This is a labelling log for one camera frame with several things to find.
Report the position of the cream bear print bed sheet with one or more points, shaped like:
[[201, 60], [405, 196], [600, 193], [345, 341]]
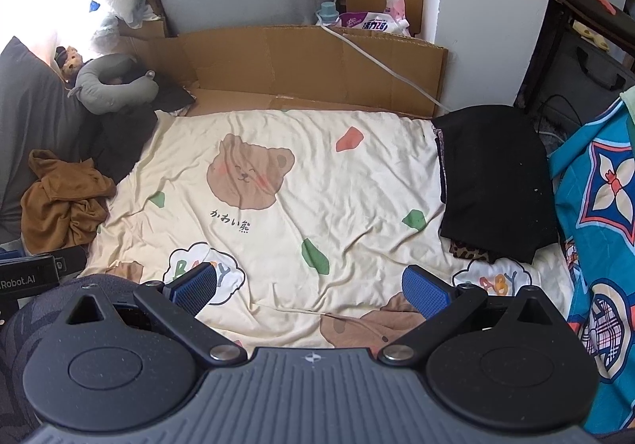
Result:
[[297, 200]]

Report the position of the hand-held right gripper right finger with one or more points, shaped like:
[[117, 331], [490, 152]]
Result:
[[426, 290]]

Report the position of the grey bag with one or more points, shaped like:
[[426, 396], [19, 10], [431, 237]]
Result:
[[570, 76]]

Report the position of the white purple refill pouch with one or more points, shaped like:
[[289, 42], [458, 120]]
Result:
[[372, 24]]

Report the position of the black garment with white logo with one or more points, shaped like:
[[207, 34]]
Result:
[[496, 176]]

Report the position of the teal printed blanket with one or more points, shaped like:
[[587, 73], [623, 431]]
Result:
[[595, 200]]

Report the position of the brown crumpled garment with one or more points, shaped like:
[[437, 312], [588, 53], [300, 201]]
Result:
[[64, 205]]

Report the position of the small brown plush toy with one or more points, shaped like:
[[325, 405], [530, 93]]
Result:
[[69, 61]]

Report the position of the yellow plastic object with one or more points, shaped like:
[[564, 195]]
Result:
[[593, 34]]

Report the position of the dark brown cloth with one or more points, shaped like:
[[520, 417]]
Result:
[[173, 96]]

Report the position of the dark grey pillow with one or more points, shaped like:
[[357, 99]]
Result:
[[30, 126]]

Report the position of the light green cloth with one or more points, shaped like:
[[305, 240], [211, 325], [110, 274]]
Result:
[[629, 101]]

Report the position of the teal capped bottle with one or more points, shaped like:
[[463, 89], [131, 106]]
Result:
[[328, 13]]

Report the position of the pink white package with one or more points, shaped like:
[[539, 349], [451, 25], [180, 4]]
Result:
[[397, 7]]

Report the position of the leopard print garment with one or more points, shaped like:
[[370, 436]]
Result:
[[471, 253]]

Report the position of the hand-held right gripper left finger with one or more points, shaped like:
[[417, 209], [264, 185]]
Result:
[[193, 287]]

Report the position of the flat cardboard sheet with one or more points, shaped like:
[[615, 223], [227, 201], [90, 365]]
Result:
[[297, 61]]

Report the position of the grey neck pillow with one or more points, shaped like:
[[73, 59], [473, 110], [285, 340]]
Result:
[[104, 86]]

